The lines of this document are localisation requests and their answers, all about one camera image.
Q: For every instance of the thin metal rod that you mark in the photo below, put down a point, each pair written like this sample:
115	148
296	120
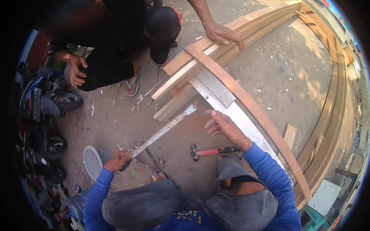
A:
151	91

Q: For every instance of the long brown wooden crossbar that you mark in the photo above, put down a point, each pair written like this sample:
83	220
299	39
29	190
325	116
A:
251	106

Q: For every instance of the person's right hand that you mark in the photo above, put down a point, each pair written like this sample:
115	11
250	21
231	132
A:
228	130

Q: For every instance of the black pincers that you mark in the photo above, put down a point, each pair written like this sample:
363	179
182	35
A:
151	158

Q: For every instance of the large wooden door frame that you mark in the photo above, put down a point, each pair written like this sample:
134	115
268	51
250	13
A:
332	115

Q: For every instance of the green plastic stool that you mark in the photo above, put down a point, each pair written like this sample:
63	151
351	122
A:
315	219

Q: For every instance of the blue water jug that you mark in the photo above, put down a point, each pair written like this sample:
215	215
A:
76	205

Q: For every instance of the person's body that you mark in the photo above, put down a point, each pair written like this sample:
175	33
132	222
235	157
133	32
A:
188	222

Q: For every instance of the red black motorcycle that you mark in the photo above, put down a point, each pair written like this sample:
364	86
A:
43	156

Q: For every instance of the person's legs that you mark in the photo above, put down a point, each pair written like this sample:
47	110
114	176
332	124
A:
162	202

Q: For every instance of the metal ruler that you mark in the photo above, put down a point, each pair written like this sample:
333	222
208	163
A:
164	130

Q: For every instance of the short aluminium bar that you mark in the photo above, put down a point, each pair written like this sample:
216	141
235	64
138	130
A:
216	86

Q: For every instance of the blue black motorcycle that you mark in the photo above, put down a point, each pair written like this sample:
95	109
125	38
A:
49	95

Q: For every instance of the white plastic basin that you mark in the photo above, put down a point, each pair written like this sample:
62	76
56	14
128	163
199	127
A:
92	163

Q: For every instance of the short wooden plank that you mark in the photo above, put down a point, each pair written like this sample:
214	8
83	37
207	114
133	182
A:
176	102

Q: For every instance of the long aluminium straightedge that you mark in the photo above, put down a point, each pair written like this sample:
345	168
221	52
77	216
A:
245	121

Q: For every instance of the small wooden offcut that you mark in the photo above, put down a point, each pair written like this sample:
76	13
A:
290	135

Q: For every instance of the stack of long wooden planks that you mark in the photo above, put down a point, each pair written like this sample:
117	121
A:
254	26

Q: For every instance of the white flat board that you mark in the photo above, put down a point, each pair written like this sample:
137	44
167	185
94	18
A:
324	197

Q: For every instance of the person's left hand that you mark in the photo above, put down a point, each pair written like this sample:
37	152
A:
115	162

